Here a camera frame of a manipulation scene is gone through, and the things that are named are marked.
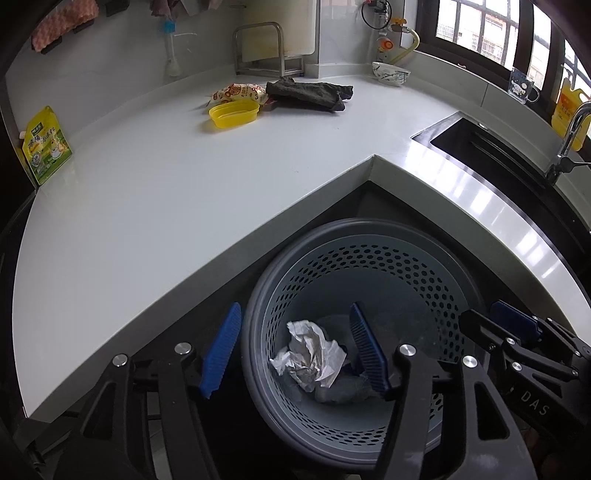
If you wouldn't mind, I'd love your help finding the pink sponge cloth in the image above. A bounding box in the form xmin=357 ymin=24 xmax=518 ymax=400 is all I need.
xmin=31 ymin=0 xmax=100 ymax=52

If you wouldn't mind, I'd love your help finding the steel sink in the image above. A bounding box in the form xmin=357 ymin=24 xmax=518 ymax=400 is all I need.
xmin=410 ymin=112 xmax=591 ymax=261

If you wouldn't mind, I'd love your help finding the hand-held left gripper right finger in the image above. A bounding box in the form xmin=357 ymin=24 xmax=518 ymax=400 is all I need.
xmin=349 ymin=302 xmax=527 ymax=480

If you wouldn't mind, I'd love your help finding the yellow plastic lid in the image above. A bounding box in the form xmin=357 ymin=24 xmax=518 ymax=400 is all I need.
xmin=209 ymin=100 xmax=260 ymax=131

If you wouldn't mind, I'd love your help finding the white paper ball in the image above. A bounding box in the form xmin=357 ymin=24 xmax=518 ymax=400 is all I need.
xmin=270 ymin=320 xmax=348 ymax=393

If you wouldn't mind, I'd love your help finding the white cutting board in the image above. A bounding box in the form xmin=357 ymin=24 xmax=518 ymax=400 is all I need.
xmin=240 ymin=0 xmax=320 ymax=63

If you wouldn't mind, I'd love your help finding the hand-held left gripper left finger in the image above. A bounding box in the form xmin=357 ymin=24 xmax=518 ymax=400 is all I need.
xmin=60 ymin=302 xmax=242 ymax=480

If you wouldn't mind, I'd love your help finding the chrome faucet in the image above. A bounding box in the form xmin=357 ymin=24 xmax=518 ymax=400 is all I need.
xmin=546 ymin=102 xmax=591 ymax=184

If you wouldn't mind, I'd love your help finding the dark grey cloth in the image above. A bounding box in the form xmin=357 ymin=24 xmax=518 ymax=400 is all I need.
xmin=266 ymin=78 xmax=355 ymax=113

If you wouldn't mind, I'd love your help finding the printed snack wrapper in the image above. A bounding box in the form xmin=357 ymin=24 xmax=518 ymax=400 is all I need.
xmin=205 ymin=82 xmax=269 ymax=110

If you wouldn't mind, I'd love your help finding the green yellow spout pouch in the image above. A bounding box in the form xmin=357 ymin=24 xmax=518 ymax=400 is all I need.
xmin=19 ymin=106 xmax=74 ymax=186

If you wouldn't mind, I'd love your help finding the white patterned bowl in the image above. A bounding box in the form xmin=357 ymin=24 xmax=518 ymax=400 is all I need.
xmin=372 ymin=61 xmax=411 ymax=88

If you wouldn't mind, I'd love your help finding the yellow hose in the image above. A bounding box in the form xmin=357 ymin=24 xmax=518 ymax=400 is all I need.
xmin=385 ymin=28 xmax=421 ymax=65

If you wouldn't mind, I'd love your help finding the black cable loop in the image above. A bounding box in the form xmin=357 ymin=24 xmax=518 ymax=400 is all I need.
xmin=361 ymin=0 xmax=393 ymax=27

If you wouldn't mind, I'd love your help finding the metal board rack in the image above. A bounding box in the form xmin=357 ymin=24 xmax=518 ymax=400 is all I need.
xmin=232 ymin=22 xmax=304 ymax=78

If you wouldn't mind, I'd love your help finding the dark framed window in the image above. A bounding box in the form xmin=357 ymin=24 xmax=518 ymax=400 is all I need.
xmin=422 ymin=0 xmax=591 ymax=100

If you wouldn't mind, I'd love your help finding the grey perforated waste bin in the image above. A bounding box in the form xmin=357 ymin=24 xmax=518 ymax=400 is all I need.
xmin=240 ymin=219 xmax=491 ymax=468

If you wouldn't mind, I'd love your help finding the clear plastic bag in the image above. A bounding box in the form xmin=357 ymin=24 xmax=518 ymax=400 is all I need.
xmin=314 ymin=373 xmax=377 ymax=406

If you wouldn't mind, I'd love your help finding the yellow oil bottle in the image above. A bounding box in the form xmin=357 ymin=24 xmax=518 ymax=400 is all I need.
xmin=551 ymin=78 xmax=591 ymax=151

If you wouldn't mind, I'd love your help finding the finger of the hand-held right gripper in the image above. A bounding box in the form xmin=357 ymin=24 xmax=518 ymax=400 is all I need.
xmin=459 ymin=309 xmax=583 ymax=381
xmin=489 ymin=300 xmax=583 ymax=358

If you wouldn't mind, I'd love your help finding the printed glass mug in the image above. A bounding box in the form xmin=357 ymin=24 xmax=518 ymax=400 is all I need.
xmin=509 ymin=67 xmax=541 ymax=103

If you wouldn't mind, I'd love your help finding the white brush with blue tag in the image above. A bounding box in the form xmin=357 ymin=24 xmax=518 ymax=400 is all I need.
xmin=161 ymin=17 xmax=181 ymax=77

